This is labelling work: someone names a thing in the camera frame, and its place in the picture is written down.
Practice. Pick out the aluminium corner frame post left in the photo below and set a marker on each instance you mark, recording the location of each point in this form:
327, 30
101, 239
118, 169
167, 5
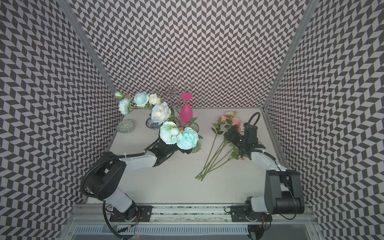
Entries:
67, 10

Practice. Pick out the blue floral ceramic bowl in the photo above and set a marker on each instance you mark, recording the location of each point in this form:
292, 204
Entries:
152, 125

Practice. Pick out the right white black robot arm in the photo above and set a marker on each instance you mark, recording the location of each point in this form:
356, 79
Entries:
283, 194

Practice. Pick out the peach pink peony stem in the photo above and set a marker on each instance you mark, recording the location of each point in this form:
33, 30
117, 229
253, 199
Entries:
223, 155

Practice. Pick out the magenta wine glass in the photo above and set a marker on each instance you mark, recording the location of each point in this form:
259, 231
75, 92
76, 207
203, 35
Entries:
186, 112

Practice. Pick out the teal and white flower spray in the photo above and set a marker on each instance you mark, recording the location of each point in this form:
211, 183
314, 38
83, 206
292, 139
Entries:
141, 100

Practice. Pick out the aluminium corner frame post right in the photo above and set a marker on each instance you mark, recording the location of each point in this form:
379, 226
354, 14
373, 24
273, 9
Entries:
310, 11

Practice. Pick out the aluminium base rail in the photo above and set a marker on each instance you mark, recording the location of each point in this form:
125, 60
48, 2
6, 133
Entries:
187, 222

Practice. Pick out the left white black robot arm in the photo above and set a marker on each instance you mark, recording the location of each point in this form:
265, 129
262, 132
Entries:
103, 178

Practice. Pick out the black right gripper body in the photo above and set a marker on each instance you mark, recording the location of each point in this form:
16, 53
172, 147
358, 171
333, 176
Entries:
237, 140

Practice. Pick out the aluminium corner frame post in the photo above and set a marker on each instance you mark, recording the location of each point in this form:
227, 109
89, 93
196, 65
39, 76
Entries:
310, 11
67, 10

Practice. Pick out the pink ranunculus spray stem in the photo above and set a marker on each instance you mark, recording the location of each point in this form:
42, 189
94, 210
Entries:
230, 118

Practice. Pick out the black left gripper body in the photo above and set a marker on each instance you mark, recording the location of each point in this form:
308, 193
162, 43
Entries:
174, 148

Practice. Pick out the clear glass vase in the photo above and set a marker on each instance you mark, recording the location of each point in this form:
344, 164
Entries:
192, 133

